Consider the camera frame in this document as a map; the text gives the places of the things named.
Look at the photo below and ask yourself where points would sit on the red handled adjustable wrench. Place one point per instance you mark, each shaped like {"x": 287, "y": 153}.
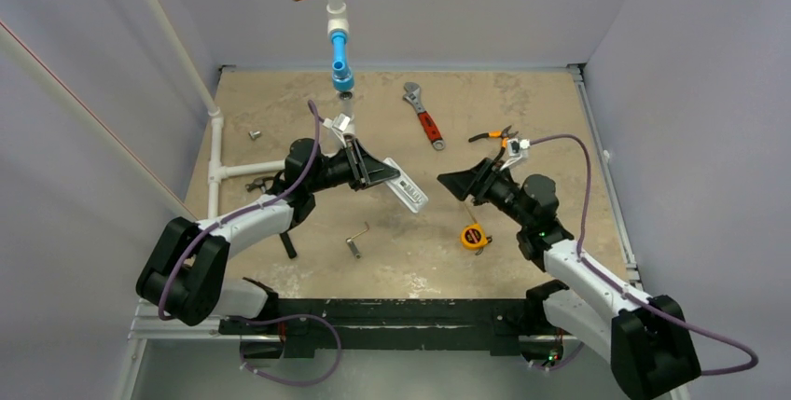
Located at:
{"x": 413, "y": 96}

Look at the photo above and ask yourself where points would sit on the white remote control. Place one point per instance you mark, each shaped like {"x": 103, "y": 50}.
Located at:
{"x": 405, "y": 189}

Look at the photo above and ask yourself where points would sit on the orange handled pliers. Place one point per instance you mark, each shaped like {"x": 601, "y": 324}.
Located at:
{"x": 503, "y": 136}

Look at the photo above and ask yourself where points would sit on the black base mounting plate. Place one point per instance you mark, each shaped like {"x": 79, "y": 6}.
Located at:
{"x": 500, "y": 327}

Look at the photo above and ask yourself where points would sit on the white pvc pipe assembly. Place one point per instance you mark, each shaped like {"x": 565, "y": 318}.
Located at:
{"x": 342, "y": 78}

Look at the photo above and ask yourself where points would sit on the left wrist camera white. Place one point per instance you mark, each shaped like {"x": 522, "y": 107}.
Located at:
{"x": 340, "y": 125}

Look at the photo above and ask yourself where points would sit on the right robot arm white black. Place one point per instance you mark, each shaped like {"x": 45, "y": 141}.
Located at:
{"x": 639, "y": 336}

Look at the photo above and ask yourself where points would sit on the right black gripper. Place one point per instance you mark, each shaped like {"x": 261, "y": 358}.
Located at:
{"x": 484, "y": 180}

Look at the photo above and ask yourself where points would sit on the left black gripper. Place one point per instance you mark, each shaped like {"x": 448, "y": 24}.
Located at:
{"x": 364, "y": 170}

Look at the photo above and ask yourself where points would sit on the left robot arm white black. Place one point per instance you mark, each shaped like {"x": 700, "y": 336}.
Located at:
{"x": 185, "y": 276}

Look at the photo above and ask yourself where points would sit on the yellow tape measure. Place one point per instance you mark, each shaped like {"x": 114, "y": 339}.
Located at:
{"x": 473, "y": 237}

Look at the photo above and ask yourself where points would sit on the black handled hammer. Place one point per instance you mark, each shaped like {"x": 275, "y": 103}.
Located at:
{"x": 272, "y": 185}

